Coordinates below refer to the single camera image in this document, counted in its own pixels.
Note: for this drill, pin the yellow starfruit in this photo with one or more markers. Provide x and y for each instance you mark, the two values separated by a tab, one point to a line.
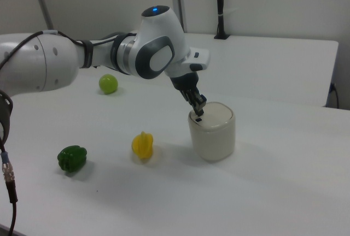
142	146

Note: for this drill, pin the cream garbage bin with lid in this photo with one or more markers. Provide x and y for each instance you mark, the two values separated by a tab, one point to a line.
213	140

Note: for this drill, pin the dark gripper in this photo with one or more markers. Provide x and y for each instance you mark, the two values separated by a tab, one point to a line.
184	81

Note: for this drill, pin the black pole with base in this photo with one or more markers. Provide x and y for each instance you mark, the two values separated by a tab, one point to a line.
220	1

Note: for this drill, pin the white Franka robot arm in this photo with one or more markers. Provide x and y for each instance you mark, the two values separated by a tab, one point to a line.
41	64

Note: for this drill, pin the dark green bell pepper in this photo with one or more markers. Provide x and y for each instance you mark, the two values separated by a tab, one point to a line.
72	159

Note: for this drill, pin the light green apple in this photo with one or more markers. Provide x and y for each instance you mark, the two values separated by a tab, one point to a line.
108	84

